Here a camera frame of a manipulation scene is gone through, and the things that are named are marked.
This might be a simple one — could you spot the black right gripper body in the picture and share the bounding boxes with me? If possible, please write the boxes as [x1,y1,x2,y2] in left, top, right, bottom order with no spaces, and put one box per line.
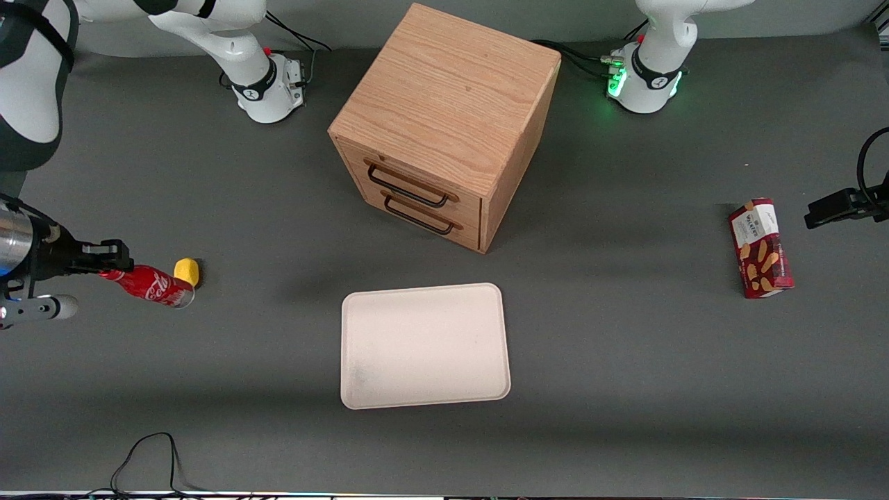
[29,224,88,280]

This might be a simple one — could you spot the red coke bottle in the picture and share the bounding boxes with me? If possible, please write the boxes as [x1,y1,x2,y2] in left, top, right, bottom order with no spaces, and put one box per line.
[99,264,196,310]

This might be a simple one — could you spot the white rectangular tray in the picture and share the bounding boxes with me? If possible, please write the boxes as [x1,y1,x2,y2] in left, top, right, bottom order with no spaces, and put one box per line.
[340,283,511,410]

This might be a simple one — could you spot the red shortbread cookie box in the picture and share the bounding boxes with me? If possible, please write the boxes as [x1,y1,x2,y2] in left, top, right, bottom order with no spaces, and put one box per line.
[728,198,795,299]

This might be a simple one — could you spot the wooden two-drawer cabinet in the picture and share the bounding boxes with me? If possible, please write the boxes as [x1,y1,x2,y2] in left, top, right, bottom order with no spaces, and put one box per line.
[328,2,562,254]

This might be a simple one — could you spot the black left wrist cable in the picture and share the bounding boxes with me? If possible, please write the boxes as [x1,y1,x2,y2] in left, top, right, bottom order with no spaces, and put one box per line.
[857,127,889,203]

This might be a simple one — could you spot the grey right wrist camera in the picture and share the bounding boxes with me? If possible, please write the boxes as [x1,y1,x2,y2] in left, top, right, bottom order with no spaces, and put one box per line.
[0,294,79,328]

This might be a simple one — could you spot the thin black looped cable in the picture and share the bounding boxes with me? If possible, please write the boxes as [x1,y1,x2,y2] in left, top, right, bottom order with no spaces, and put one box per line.
[83,432,209,498]

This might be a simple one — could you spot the black right arm base cable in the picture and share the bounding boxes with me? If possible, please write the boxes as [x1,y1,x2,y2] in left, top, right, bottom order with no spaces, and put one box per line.
[219,10,333,91]

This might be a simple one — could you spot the black arm base cable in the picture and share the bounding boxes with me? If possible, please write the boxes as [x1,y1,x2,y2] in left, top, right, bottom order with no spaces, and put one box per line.
[531,19,650,78]
[219,10,333,91]

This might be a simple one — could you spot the black metal drawer handle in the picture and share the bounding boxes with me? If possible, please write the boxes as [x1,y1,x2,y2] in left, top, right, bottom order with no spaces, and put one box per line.
[366,163,451,209]
[383,194,456,235]

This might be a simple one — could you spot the black left arm base cable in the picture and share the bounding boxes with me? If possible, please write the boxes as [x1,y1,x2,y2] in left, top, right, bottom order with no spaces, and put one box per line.
[531,19,650,78]

